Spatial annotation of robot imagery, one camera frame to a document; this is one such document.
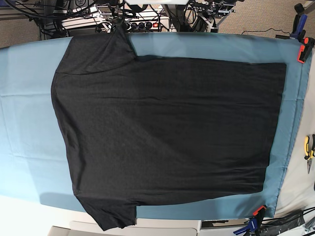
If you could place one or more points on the orange blue clamp bottom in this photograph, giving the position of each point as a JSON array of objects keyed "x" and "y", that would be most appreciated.
[{"x": 253, "y": 226}]

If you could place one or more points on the black T-shirt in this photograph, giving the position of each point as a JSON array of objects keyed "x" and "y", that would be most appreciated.
[{"x": 161, "y": 131}]

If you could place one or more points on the white power strip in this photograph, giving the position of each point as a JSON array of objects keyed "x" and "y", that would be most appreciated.
[{"x": 156, "y": 23}]

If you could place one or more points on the black plastic bag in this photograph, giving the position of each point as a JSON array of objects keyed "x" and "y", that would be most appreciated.
[{"x": 277, "y": 226}]

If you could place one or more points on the orange black clamp top right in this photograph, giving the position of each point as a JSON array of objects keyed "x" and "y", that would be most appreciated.
[{"x": 305, "y": 49}]

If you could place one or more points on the yellow black pliers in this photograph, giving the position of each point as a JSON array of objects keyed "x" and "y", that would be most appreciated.
[{"x": 309, "y": 150}]

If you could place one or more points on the blue table cloth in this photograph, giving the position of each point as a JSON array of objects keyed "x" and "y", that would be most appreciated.
[{"x": 33, "y": 165}]

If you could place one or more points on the blue clamp top right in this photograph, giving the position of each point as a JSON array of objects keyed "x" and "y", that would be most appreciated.
[{"x": 299, "y": 21}]

